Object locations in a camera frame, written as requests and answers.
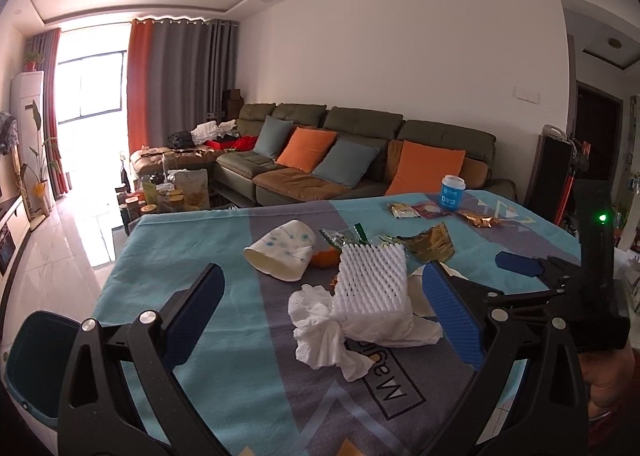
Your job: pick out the orange peel piece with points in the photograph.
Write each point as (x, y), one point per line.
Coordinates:
(326, 259)

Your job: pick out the small gold candy wrapper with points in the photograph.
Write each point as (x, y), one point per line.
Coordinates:
(479, 221)

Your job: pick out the teal trash bin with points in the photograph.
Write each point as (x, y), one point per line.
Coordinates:
(37, 362)

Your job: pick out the blue white-lidded cup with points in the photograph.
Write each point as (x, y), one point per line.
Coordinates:
(451, 192)

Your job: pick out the gold foil wrapper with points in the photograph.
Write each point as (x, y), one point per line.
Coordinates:
(434, 244)

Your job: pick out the dark red snack packet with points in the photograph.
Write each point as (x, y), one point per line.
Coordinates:
(430, 211)

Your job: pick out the blue-grey cushion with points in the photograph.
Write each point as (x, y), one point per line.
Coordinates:
(272, 137)
(346, 163)

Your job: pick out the person's right hand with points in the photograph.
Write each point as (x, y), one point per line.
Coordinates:
(608, 376)

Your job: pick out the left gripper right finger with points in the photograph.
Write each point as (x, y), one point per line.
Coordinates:
(490, 331)

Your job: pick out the cluttered coffee table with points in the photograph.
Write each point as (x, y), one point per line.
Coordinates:
(173, 191)

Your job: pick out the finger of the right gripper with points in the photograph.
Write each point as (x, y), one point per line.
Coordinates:
(550, 268)
(554, 297)

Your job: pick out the green sectional sofa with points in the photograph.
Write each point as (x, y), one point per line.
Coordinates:
(249, 179)

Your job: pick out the yellow snack packet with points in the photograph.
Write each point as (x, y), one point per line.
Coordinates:
(402, 210)

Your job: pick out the left red grey curtain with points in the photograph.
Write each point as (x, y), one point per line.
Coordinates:
(44, 47)

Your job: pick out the covered standing fan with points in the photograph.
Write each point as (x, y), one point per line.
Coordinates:
(8, 133)

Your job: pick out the orange cushion near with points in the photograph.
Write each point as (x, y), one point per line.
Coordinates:
(415, 168)

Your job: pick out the green snack wrapper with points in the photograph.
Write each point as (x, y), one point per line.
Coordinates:
(355, 235)

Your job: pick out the white standing air conditioner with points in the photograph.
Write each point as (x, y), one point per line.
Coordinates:
(26, 85)

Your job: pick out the white patterned paper cup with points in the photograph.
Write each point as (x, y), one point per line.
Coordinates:
(284, 253)

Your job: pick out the orange cushion far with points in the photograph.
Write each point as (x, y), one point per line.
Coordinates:
(306, 148)

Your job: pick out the white foam fruit net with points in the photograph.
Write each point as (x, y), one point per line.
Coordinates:
(360, 265)

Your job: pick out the blue-grey cushion near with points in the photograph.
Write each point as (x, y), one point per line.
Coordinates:
(346, 163)

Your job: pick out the black red scooter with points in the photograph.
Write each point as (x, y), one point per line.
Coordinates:
(558, 158)

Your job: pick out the teal patterned tablecloth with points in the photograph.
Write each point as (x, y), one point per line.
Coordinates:
(243, 376)

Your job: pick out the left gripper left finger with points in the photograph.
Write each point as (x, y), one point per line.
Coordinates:
(97, 414)

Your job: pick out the blue-grey cushion far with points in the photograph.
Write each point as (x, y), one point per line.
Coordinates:
(272, 137)

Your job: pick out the white black tv cabinet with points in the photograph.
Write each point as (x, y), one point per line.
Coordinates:
(15, 230)

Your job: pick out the orange and grey curtain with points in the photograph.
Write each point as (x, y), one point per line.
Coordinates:
(177, 73)

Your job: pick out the pile of clothes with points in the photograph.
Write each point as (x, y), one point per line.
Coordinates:
(216, 136)

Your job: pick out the white wall switch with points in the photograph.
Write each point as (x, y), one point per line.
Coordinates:
(526, 95)

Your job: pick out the tall green potted plant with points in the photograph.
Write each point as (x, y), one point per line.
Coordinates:
(35, 166)

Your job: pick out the orange cushion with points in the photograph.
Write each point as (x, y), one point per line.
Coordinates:
(415, 168)
(306, 148)

